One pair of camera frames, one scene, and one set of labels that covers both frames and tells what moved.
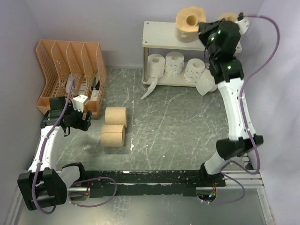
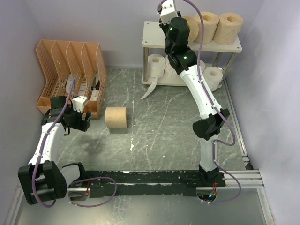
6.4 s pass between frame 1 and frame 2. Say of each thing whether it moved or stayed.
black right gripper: moved
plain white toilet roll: stayed
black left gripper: stayed
